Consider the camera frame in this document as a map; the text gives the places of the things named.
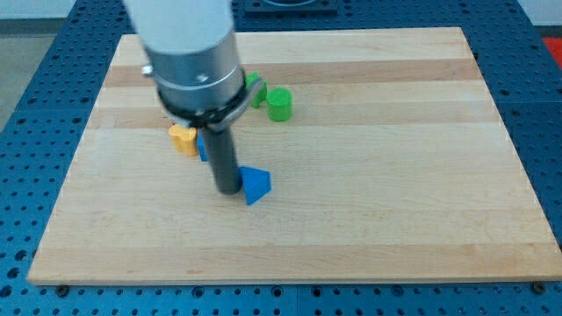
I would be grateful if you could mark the blue cube block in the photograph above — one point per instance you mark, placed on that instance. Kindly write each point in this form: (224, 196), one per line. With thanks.
(201, 148)

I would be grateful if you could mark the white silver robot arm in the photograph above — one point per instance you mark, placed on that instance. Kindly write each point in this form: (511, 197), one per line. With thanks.
(193, 59)

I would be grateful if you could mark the blue triangle block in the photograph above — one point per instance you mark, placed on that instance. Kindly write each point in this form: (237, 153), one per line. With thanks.
(255, 182)

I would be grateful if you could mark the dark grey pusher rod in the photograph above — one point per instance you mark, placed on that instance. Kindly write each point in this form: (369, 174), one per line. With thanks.
(221, 155)

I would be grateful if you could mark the green cylinder block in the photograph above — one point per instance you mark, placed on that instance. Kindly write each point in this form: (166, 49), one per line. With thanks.
(279, 104)

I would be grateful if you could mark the green star block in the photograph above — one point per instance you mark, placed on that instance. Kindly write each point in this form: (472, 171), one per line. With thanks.
(261, 94)

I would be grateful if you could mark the yellow heart block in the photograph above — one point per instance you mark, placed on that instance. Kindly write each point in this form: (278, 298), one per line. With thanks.
(184, 139)

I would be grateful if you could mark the wooden board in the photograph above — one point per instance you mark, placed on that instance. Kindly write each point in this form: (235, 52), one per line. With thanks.
(395, 167)

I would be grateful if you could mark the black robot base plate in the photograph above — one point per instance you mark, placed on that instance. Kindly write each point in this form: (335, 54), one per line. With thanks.
(289, 6)

